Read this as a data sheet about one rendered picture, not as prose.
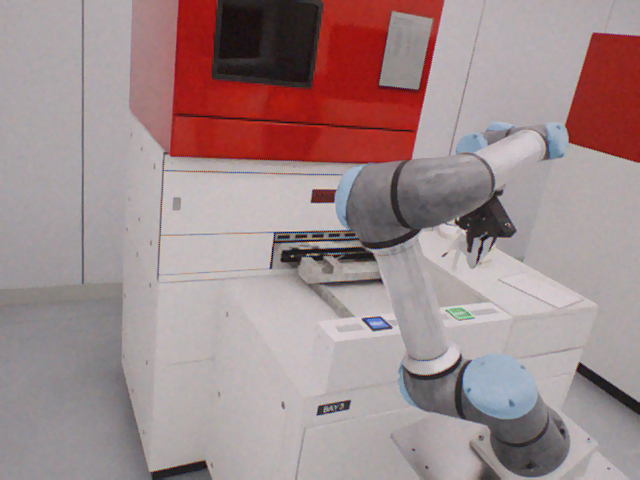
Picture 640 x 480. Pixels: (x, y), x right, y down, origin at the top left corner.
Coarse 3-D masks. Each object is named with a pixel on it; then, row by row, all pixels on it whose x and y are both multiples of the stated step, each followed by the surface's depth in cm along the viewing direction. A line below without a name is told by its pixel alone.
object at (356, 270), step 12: (348, 264) 187; (360, 264) 189; (372, 264) 190; (300, 276) 179; (312, 276) 175; (324, 276) 177; (336, 276) 179; (348, 276) 181; (360, 276) 183; (372, 276) 185
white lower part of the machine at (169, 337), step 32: (128, 224) 219; (128, 256) 220; (128, 288) 223; (160, 288) 169; (192, 288) 173; (128, 320) 226; (160, 320) 173; (192, 320) 178; (128, 352) 228; (160, 352) 177; (192, 352) 182; (128, 384) 232; (160, 384) 181; (192, 384) 187; (160, 416) 186; (192, 416) 192; (160, 448) 191; (192, 448) 197
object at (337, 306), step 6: (312, 288) 179; (318, 288) 175; (324, 288) 174; (318, 294) 175; (324, 294) 172; (330, 294) 170; (330, 300) 169; (336, 300) 167; (330, 306) 169; (336, 306) 165; (342, 306) 164; (336, 312) 165; (342, 312) 162; (348, 312) 161; (342, 318) 162
